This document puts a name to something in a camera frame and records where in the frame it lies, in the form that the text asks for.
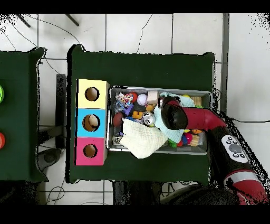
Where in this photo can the white baseball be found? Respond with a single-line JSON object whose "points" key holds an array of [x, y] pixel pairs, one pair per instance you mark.
{"points": [[142, 99]]}

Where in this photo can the green ball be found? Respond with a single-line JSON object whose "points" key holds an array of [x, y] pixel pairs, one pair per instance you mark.
{"points": [[1, 94]]}

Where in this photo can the wooden box with three holes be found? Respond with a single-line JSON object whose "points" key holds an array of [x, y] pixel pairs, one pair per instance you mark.
{"points": [[99, 156]]}

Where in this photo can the black stand leg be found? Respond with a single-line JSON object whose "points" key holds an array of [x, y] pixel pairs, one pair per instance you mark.
{"points": [[72, 20], [23, 20]]}

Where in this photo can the orange toy brick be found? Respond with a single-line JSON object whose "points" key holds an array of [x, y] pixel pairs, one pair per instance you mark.
{"points": [[137, 115]]}

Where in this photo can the crumpled colourful paper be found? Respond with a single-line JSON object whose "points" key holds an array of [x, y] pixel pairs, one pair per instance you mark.
{"points": [[124, 99]]}

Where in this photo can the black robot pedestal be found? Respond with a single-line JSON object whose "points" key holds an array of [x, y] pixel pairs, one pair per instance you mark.
{"points": [[135, 194]]}

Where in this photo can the black upright panel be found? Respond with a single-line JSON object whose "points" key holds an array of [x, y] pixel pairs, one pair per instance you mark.
{"points": [[61, 105]]}

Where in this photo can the shallow mesh bin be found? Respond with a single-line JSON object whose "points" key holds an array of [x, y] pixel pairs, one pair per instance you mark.
{"points": [[181, 150]]}

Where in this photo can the small orange basketball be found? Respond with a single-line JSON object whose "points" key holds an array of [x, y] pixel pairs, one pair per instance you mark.
{"points": [[197, 131]]}

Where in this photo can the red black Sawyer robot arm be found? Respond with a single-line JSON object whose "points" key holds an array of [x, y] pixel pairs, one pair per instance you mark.
{"points": [[202, 118]]}

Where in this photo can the dark green table cloth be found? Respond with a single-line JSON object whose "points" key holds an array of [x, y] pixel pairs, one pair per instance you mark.
{"points": [[16, 118], [137, 69]]}

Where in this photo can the red orange ball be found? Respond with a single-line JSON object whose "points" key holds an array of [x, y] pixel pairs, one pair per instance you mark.
{"points": [[134, 96]]}

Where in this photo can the plain wooden cube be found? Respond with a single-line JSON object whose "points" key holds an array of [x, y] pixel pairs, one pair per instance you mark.
{"points": [[152, 97]]}

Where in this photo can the cream waffle cloth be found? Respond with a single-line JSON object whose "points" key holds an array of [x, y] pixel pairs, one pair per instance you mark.
{"points": [[141, 137]]}

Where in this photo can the mint green cloth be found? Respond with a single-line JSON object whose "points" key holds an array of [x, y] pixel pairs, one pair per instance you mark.
{"points": [[168, 133]]}

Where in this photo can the crushed silver can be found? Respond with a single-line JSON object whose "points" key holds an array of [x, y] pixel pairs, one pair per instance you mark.
{"points": [[148, 118]]}

